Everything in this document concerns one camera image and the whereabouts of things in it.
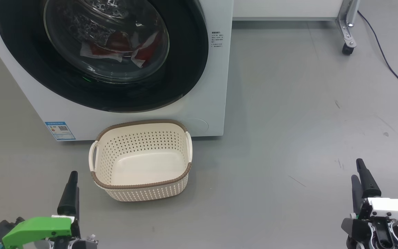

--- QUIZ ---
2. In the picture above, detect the black round glass washer door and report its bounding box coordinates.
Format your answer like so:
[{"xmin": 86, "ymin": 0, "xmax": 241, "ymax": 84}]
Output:
[{"xmin": 0, "ymin": 0, "xmax": 209, "ymax": 113}]

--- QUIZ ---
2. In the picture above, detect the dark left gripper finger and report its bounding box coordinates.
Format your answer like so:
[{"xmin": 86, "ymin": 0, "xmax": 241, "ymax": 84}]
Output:
[
  {"xmin": 57, "ymin": 171, "xmax": 79, "ymax": 217},
  {"xmin": 72, "ymin": 187, "xmax": 81, "ymax": 238}
]

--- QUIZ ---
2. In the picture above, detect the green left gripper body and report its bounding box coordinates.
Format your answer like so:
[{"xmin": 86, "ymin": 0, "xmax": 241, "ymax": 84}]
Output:
[{"xmin": 1, "ymin": 215, "xmax": 98, "ymax": 249}]

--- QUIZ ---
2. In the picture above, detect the blue energy label sticker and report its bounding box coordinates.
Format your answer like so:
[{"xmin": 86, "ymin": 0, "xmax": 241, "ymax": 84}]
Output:
[{"xmin": 45, "ymin": 121, "xmax": 76, "ymax": 141}]

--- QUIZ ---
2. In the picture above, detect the red and white garment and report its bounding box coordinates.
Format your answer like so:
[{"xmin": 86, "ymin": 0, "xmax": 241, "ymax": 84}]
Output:
[{"xmin": 80, "ymin": 30, "xmax": 163, "ymax": 68}]

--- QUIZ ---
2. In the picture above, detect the white cabinet panel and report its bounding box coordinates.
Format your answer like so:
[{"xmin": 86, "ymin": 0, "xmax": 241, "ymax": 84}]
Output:
[{"xmin": 233, "ymin": 0, "xmax": 345, "ymax": 21}]

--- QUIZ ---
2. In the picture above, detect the cream perforated basket brown rim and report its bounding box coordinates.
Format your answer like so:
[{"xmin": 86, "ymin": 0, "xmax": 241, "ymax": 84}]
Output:
[{"xmin": 88, "ymin": 120, "xmax": 193, "ymax": 202}]

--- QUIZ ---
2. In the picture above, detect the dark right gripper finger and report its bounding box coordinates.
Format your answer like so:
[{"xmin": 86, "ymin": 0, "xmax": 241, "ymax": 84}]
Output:
[
  {"xmin": 356, "ymin": 158, "xmax": 382, "ymax": 199},
  {"xmin": 351, "ymin": 175, "xmax": 365, "ymax": 215}
]

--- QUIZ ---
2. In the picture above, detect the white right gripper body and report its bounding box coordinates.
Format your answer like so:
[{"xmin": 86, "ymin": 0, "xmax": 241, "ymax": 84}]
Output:
[{"xmin": 341, "ymin": 197, "xmax": 398, "ymax": 249}]

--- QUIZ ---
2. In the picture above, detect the white front-load washing machine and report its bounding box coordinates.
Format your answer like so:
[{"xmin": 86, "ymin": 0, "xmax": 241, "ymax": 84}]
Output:
[{"xmin": 0, "ymin": 0, "xmax": 234, "ymax": 141}]

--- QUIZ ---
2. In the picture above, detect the thin black floor cable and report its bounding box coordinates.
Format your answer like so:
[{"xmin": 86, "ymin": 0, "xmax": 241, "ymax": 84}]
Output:
[{"xmin": 357, "ymin": 10, "xmax": 398, "ymax": 105}]

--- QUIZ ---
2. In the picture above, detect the metal leg with black caster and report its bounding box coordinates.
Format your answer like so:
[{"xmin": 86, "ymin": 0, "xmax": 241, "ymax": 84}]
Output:
[{"xmin": 335, "ymin": 0, "xmax": 361, "ymax": 56}]

